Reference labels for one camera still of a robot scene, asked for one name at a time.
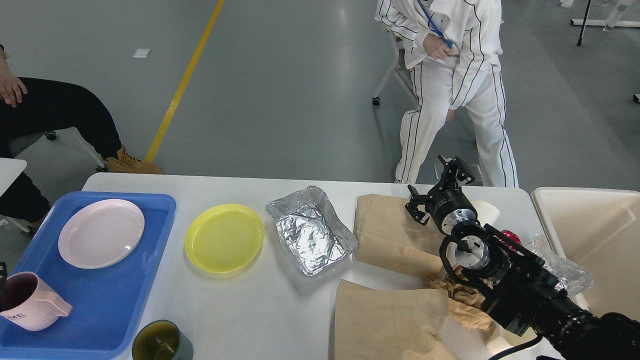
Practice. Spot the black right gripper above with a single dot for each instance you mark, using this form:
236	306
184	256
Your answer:
447	204

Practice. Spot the yellow plastic plate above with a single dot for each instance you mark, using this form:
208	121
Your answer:
224	238

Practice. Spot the dark teal mug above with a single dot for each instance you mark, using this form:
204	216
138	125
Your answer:
162	340

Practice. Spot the pink ribbed mug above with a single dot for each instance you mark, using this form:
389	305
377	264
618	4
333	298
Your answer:
31	303

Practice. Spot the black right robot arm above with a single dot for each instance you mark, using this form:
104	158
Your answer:
519	293

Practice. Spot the white paper cup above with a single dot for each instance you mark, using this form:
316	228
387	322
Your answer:
486	212

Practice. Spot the brown paper bag upper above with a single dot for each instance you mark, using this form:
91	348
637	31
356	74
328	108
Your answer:
390	239

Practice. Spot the brown paper bag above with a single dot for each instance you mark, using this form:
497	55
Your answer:
372	324
390	239

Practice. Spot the red round object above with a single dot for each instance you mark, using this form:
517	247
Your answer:
511	235

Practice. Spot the crumpled brown paper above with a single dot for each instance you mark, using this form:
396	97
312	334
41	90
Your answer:
465	305

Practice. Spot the crumpled aluminium foil tray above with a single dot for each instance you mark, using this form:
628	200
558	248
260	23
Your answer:
310	229

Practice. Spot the person in white tracksuit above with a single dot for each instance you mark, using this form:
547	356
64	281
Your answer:
452	50

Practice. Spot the brown paper bag lower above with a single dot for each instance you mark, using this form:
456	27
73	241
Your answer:
372	324

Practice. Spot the white cup lower right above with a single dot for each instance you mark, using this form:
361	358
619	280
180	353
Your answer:
501	339

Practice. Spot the clear plastic wrapper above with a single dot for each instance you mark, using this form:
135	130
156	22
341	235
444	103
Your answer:
572	277

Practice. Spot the beige plastic bin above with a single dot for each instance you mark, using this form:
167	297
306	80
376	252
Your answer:
598	229

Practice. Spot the white stand base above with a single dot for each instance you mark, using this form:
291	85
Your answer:
614	18

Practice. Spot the tan work boot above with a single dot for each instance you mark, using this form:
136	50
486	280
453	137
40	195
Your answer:
132	163

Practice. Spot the white paper scrap on floor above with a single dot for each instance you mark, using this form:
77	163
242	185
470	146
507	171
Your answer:
141	53

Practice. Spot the pink round plate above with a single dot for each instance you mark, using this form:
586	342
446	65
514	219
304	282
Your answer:
101	234

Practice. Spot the blue plastic tray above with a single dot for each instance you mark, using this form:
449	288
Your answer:
107	303

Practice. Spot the person in black trousers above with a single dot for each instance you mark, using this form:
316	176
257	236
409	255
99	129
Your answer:
30	105

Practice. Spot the white side table corner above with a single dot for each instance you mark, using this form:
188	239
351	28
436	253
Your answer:
10	169

